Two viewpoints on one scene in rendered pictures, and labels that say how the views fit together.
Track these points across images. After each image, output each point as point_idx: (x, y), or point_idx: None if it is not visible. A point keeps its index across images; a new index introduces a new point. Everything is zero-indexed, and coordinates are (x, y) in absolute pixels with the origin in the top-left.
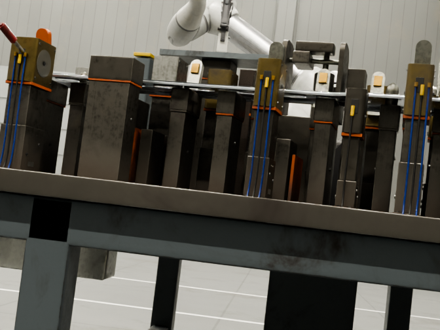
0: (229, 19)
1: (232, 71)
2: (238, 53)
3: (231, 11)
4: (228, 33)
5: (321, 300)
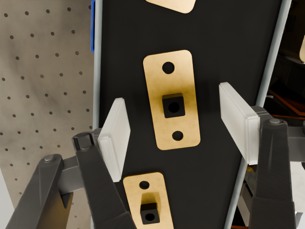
0: (126, 211)
1: None
2: (287, 14)
3: (294, 205)
4: (46, 168)
5: None
